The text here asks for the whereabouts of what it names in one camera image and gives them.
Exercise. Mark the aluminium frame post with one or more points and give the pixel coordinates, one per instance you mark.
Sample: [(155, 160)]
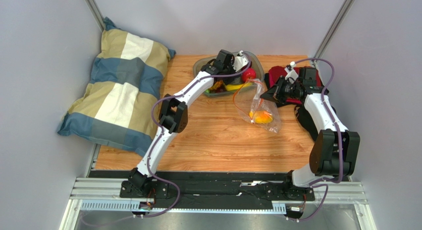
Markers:
[(340, 16), (92, 5)]

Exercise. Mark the red folded cloth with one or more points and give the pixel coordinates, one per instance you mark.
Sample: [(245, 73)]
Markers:
[(276, 72)]

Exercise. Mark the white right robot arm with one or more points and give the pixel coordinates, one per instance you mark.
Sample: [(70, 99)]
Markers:
[(335, 151)]

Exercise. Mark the black cloth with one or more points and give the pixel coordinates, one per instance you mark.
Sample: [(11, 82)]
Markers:
[(306, 120)]

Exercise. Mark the red pomegranate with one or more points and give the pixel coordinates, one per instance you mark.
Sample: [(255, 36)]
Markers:
[(248, 74)]

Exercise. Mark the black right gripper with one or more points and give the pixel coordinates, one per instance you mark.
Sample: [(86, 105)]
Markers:
[(277, 92)]

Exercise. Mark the grey transparent plastic container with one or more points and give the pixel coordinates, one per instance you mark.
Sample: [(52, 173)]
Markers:
[(255, 64)]

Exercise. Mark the striped blue beige pillow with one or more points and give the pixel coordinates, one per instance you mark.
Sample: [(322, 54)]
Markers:
[(125, 82)]

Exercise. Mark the yellow orange mango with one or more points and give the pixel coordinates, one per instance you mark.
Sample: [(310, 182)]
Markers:
[(260, 117)]

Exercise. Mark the single yellow banana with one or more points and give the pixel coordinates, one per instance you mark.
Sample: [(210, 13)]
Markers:
[(235, 87)]

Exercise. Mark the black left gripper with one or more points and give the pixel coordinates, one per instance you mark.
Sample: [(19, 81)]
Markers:
[(228, 80)]

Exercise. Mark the orange toy pineapple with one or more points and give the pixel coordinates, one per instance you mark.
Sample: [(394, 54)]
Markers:
[(217, 87)]

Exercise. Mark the left aluminium frame post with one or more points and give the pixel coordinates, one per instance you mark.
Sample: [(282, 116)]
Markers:
[(92, 5)]

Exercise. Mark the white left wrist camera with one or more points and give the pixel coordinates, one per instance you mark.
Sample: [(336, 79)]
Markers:
[(240, 61)]

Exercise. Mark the right aluminium frame post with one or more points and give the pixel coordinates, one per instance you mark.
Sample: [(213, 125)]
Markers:
[(340, 16)]

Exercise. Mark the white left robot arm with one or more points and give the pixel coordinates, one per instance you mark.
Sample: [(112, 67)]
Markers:
[(173, 116)]

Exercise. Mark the clear zip top bag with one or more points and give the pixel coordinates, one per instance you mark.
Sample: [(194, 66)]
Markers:
[(248, 99)]

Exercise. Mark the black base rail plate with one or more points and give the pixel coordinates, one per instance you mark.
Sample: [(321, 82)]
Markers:
[(209, 190)]

